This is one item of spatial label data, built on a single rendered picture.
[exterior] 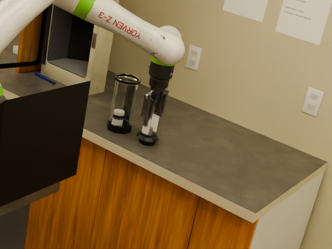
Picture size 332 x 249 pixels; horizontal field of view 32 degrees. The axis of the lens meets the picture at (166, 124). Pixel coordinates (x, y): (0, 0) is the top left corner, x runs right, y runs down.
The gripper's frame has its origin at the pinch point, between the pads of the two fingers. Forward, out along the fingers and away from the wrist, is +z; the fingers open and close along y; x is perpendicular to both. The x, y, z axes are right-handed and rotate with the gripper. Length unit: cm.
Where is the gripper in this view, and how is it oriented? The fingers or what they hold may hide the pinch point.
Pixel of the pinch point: (150, 125)
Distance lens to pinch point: 229.2
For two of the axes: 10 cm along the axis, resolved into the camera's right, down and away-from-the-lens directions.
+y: -5.7, 1.9, -8.0
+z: -1.9, 9.1, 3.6
